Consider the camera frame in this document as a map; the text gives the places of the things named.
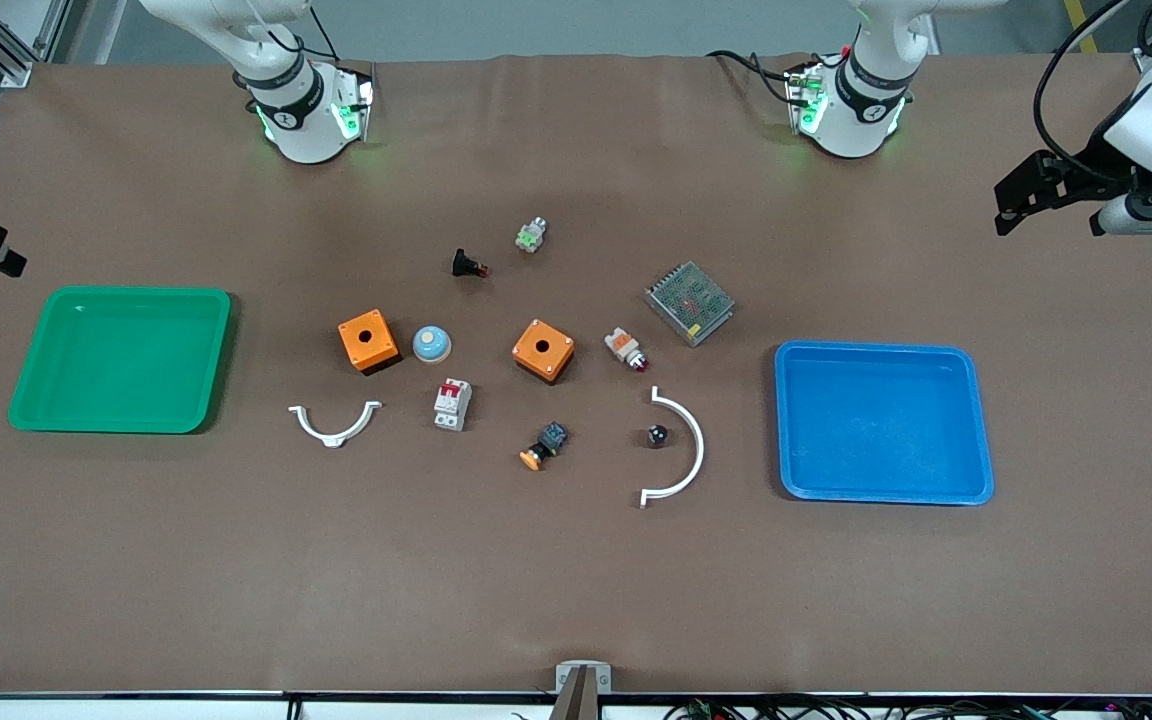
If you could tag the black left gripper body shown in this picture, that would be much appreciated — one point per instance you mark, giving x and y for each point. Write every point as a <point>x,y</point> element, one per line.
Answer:
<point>1093,166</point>

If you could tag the small black capacitor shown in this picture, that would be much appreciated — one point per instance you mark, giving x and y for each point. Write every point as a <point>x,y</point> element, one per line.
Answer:
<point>657,434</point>

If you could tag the white red circuit breaker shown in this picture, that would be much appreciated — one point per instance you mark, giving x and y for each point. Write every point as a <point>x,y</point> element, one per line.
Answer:
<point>452,404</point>

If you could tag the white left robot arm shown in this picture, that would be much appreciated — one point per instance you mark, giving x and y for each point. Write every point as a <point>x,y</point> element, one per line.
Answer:
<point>861,100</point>

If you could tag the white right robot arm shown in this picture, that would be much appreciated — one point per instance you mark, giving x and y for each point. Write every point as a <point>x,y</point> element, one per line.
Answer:
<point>301,110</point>

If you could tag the green plastic tray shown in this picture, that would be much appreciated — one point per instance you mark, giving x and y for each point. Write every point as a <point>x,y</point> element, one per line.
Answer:
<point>121,360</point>

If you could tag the blue plastic tray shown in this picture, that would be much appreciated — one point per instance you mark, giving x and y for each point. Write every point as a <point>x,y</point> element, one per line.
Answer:
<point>881,423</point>

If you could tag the metal mesh power supply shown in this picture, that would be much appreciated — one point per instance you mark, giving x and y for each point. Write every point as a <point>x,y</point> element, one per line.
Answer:
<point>689,302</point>

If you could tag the orange push button box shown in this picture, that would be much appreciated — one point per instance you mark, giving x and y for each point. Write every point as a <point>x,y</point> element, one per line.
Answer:
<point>367,340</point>
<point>543,350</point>

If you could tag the blue white dome button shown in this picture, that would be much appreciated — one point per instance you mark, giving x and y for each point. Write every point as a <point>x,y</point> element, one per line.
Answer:
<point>431,344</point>

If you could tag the orange mushroom push button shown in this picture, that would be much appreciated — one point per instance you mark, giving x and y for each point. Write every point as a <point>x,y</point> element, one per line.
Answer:
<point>543,446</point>

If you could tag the brown table mat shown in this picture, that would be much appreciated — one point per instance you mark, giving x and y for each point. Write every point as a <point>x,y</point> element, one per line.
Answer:
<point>556,560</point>

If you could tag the small white curved bracket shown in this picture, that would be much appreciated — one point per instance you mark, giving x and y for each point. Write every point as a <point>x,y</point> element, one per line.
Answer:
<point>335,434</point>

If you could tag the large white curved bracket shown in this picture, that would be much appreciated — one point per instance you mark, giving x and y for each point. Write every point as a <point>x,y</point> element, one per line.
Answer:
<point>693,440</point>

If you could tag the red indicator light switch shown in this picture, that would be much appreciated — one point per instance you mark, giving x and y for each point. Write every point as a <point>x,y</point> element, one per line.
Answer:
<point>626,349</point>

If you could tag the black switch with red tip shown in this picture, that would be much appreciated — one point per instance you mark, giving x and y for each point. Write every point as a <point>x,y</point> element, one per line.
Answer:
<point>467,264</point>

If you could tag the green white button switch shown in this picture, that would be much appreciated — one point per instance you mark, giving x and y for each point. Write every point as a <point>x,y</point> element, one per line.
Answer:
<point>531,236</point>

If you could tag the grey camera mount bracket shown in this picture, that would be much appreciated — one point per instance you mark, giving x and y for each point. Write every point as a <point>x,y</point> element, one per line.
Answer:
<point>583,682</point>

